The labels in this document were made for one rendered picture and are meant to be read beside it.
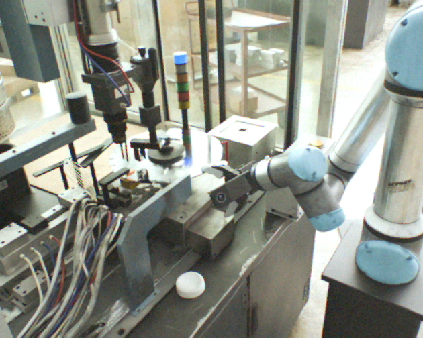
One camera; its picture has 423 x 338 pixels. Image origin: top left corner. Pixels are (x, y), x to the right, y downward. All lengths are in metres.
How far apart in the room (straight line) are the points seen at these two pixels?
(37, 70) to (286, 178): 0.61
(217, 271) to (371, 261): 0.39
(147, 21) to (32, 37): 0.77
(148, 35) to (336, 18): 0.75
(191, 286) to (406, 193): 0.52
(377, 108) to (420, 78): 0.22
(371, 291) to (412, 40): 0.61
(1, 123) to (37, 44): 0.63
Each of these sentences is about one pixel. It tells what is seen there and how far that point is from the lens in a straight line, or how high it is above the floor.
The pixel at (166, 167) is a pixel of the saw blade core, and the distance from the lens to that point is 1.11.
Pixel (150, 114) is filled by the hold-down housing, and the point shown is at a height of 1.11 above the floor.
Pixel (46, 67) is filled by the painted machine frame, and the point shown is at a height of 1.25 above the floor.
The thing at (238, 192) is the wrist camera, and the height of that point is 0.97.
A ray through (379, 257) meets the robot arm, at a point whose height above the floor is 0.93.
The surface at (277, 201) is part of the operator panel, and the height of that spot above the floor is 0.80.
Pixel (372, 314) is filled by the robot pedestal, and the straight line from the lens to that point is 1.13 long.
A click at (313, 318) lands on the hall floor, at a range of 1.97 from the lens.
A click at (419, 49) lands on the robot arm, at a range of 0.70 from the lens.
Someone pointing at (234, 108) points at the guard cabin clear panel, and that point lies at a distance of 1.57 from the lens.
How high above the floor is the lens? 1.50
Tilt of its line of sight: 30 degrees down
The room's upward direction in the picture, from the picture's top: 3 degrees counter-clockwise
